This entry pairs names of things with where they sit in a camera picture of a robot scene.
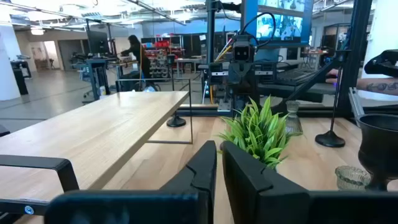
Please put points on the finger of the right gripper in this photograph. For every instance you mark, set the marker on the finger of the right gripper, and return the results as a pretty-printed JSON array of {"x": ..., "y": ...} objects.
[
  {"x": 234, "y": 74},
  {"x": 244, "y": 74}
]

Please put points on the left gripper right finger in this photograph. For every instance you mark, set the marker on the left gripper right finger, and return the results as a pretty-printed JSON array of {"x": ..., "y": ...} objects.
[{"x": 248, "y": 193}]

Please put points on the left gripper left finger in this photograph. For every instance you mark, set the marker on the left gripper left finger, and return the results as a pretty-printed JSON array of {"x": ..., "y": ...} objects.
[{"x": 202, "y": 174}]

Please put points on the ribbed clear glass candle holder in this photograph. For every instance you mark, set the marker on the ribbed clear glass candle holder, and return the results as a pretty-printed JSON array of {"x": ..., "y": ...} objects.
[
  {"x": 293, "y": 124},
  {"x": 351, "y": 179}
]

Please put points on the person's forearm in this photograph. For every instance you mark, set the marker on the person's forearm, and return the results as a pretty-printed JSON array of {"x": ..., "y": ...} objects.
[{"x": 379, "y": 86}]

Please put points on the grey background table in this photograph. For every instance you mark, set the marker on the grey background table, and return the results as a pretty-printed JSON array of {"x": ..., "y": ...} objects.
[{"x": 189, "y": 59}]

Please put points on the black computer keyboard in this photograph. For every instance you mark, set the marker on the black computer keyboard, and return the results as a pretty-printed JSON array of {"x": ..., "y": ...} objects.
[{"x": 295, "y": 76}]

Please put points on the large computer monitor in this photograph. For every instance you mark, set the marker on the large computer monitor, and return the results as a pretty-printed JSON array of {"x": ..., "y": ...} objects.
[{"x": 280, "y": 28}]

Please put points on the green artificial plant white pot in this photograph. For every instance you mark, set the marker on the green artificial plant white pot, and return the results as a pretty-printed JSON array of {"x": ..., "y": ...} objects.
[{"x": 258, "y": 133}]

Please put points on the storage rack with red bins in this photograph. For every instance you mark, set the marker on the storage rack with red bins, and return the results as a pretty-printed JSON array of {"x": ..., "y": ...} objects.
[{"x": 160, "y": 59}]

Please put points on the person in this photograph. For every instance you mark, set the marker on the person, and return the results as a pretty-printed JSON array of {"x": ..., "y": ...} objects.
[{"x": 136, "y": 56}]

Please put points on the person's hand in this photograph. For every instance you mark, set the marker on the person's hand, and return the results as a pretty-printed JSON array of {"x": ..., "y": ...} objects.
[{"x": 332, "y": 74}]

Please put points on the grey standing desk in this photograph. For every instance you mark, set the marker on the grey standing desk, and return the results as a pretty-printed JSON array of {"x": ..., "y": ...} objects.
[{"x": 93, "y": 67}]

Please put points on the black desk monitor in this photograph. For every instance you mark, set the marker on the black desk monitor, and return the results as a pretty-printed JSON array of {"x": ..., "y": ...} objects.
[{"x": 98, "y": 42}]

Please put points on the white round column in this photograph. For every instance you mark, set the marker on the white round column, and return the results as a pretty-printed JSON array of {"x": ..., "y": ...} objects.
[
  {"x": 7, "y": 62},
  {"x": 385, "y": 25}
]

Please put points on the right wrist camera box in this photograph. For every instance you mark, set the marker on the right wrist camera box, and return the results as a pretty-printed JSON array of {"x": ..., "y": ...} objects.
[{"x": 243, "y": 53}]

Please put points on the wooden shelf riser black frame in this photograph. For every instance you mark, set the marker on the wooden shelf riser black frame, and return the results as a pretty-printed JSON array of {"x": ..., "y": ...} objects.
[{"x": 93, "y": 130}]

